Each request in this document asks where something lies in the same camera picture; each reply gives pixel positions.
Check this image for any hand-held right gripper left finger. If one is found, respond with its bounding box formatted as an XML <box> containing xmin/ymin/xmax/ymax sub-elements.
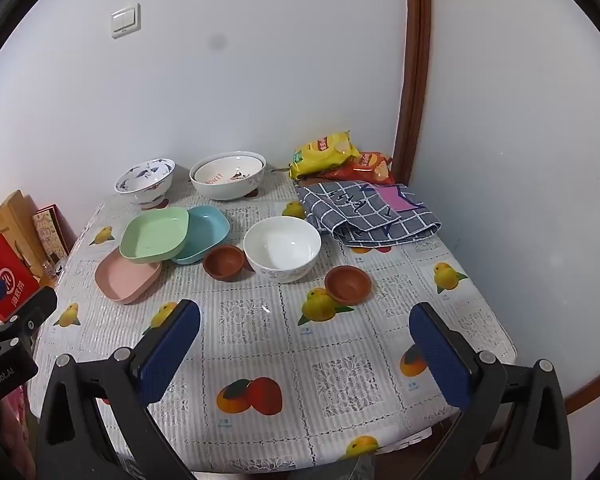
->
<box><xmin>35</xmin><ymin>299</ymin><xmax>202</xmax><ymax>480</ymax></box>

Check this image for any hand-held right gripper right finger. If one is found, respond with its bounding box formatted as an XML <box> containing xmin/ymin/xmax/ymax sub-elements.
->
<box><xmin>409</xmin><ymin>302</ymin><xmax>573</xmax><ymax>480</ymax></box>

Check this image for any pink square plate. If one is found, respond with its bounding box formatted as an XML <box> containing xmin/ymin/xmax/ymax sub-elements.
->
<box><xmin>94</xmin><ymin>249</ymin><xmax>163</xmax><ymax>305</ymax></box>

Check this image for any small brown bowl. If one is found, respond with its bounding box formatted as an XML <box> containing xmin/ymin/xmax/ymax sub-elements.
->
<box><xmin>324</xmin><ymin>265</ymin><xmax>372</xmax><ymax>305</ymax></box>
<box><xmin>202</xmin><ymin>245</ymin><xmax>247</xmax><ymax>279</ymax></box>

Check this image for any green square plate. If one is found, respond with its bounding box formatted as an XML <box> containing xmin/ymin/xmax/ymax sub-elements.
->
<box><xmin>119</xmin><ymin>207</ymin><xmax>190</xmax><ymax>265</ymax></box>

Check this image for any light blue square plate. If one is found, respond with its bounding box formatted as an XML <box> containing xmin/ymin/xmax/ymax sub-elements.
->
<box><xmin>170</xmin><ymin>205</ymin><xmax>230</xmax><ymax>265</ymax></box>

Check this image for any white bowl with brown inside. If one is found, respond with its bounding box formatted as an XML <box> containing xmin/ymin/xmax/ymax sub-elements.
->
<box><xmin>243</xmin><ymin>216</ymin><xmax>322</xmax><ymax>284</ymax></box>

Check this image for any red paper bag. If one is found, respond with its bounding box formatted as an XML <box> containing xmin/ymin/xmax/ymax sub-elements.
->
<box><xmin>0</xmin><ymin>234</ymin><xmax>41</xmax><ymax>323</ymax></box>

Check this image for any pink cloth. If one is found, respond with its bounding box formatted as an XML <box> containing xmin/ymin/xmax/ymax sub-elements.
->
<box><xmin>0</xmin><ymin>389</ymin><xmax>36</xmax><ymax>476</ymax></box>

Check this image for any patterned box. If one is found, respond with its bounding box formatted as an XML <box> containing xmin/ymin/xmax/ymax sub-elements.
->
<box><xmin>32</xmin><ymin>204</ymin><xmax>71</xmax><ymax>261</ymax></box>

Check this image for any wooden board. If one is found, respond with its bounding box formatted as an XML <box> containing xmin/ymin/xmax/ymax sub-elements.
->
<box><xmin>0</xmin><ymin>190</ymin><xmax>46</xmax><ymax>281</ymax></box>

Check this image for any fruit print tablecloth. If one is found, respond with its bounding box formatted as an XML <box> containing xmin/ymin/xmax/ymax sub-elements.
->
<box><xmin>27</xmin><ymin>167</ymin><xmax>518</xmax><ymax>476</ymax></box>

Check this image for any brown wooden baseboard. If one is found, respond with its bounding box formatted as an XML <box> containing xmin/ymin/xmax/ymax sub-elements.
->
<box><xmin>562</xmin><ymin>350</ymin><xmax>600</xmax><ymax>416</ymax></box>

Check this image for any grey checked cloth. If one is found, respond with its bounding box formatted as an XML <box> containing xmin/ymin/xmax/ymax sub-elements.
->
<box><xmin>295</xmin><ymin>180</ymin><xmax>442</xmax><ymax>248</ymax></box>

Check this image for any large white bowl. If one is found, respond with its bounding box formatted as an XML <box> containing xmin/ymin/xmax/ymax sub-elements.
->
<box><xmin>189</xmin><ymin>151</ymin><xmax>267</xmax><ymax>202</ymax></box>

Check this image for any blue bird pattern bowl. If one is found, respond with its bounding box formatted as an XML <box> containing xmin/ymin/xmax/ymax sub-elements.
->
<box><xmin>114</xmin><ymin>158</ymin><xmax>176</xmax><ymax>208</ymax></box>

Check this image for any white bowl with orange print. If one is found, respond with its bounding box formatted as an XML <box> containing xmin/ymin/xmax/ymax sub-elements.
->
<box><xmin>192</xmin><ymin>156</ymin><xmax>263</xmax><ymax>186</ymax></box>

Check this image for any red chips bag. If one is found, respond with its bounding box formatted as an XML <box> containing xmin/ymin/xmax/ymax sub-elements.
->
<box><xmin>316</xmin><ymin>151</ymin><xmax>396</xmax><ymax>185</ymax></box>

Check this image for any yellow chips bag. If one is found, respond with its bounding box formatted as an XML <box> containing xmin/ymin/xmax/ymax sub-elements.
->
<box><xmin>289</xmin><ymin>131</ymin><xmax>361</xmax><ymax>179</ymax></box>

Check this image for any brown wooden door frame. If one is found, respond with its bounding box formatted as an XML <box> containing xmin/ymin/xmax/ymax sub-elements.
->
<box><xmin>392</xmin><ymin>0</ymin><xmax>433</xmax><ymax>186</ymax></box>

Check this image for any white light switch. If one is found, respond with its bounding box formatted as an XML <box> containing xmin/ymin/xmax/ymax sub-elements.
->
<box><xmin>111</xmin><ymin>3</ymin><xmax>142</xmax><ymax>40</ymax></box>

